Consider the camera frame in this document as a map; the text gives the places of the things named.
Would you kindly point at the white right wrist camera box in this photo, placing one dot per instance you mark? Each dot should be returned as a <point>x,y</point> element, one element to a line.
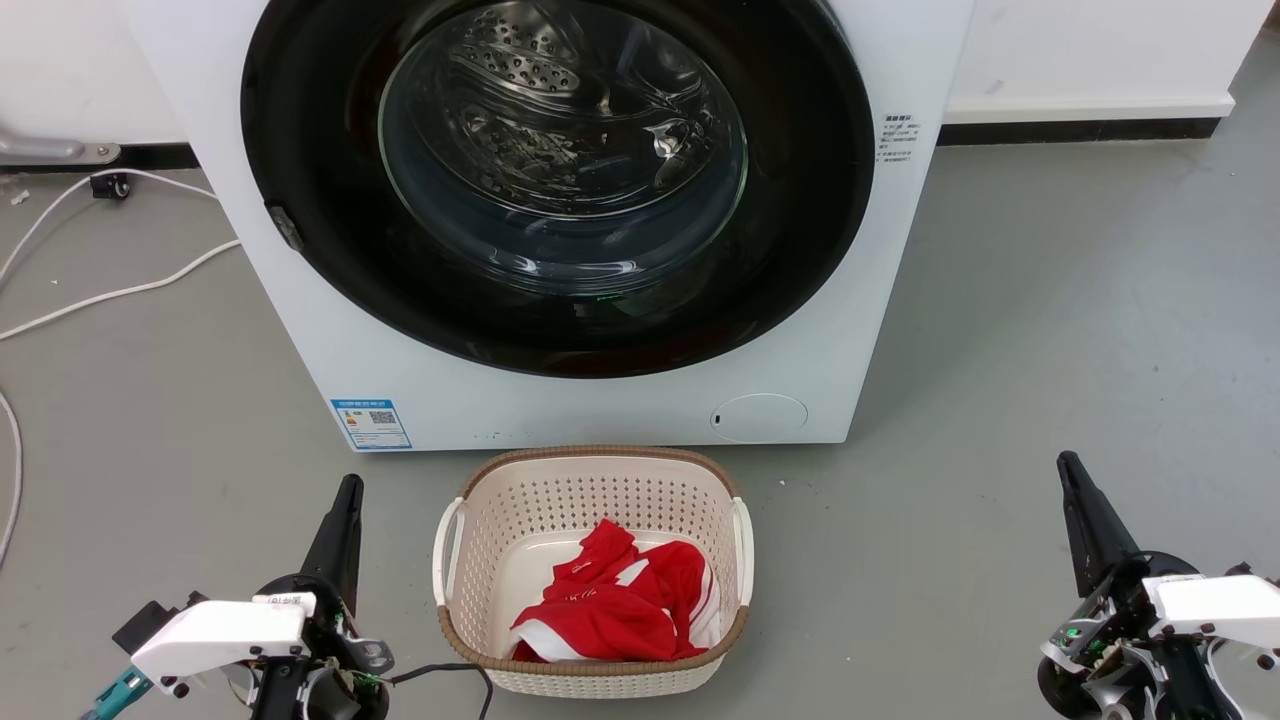
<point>1220,605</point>

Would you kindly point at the grey metal bracket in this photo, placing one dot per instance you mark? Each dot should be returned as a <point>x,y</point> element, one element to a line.
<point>40,150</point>

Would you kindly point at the printed black text label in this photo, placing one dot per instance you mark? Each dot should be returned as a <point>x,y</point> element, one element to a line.
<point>897,138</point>

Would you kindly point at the small black plug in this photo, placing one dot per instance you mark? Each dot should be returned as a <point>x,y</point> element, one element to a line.
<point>110,186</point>

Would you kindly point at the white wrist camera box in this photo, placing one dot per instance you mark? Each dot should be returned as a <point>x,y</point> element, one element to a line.
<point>1220,605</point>
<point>220,630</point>

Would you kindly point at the cream perforated laundry basket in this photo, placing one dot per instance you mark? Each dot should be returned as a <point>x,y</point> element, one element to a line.
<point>560,490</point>

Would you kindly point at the blue energy label sticker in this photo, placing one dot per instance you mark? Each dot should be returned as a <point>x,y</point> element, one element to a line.
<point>370,425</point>

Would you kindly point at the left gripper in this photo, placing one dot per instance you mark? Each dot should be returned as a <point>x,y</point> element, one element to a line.
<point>330,690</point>

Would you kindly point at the white front-load washing machine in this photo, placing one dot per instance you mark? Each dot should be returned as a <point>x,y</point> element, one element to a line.
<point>600,410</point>

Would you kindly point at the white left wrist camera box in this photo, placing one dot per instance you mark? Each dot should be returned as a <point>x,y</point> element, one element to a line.
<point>220,630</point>

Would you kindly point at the black round washer door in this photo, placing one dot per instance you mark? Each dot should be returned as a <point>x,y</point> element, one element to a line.
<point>800,250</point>

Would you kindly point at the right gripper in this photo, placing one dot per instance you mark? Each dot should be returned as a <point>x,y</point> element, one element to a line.
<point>1100,650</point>

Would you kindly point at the round white filter cover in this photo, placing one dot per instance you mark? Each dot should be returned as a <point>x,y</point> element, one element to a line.
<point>760,418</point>

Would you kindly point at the teal connector piece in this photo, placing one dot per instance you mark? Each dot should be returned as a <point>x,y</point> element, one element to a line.
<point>120,692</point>

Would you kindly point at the perforated stainless steel washer drum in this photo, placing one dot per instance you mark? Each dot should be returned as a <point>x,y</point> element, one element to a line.
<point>520,60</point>

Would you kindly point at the red and white garment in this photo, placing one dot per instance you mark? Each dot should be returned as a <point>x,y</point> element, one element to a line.
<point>600,620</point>

